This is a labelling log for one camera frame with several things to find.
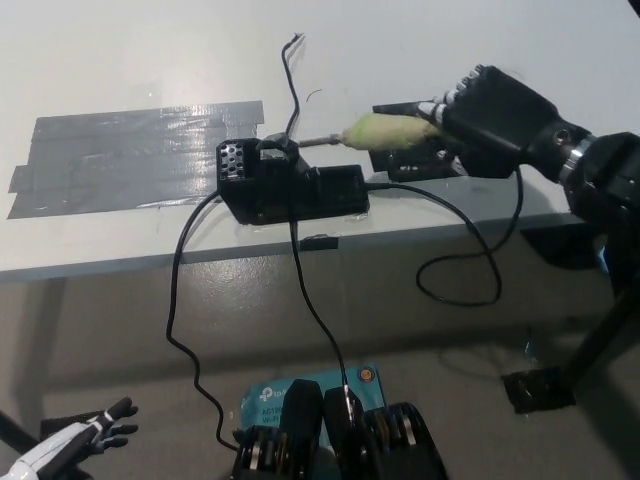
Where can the black bracket under table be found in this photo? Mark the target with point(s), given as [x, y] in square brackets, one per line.
[565, 247]

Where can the robot torso black blocks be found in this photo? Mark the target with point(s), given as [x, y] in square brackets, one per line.
[305, 425]

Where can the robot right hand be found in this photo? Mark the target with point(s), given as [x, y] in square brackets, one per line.
[495, 120]

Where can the grey duct tape patch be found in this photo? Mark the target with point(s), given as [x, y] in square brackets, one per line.
[125, 160]

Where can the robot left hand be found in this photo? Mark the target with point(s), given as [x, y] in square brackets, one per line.
[60, 445]

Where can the teal tp-link box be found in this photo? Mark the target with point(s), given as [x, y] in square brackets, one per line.
[270, 397]

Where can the black stand leg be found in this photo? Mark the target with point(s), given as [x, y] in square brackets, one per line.
[15, 427]
[600, 335]

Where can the black soldering iron base station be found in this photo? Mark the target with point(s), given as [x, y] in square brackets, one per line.
[305, 200]

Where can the small black tape strip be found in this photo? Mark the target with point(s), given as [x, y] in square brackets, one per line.
[320, 243]

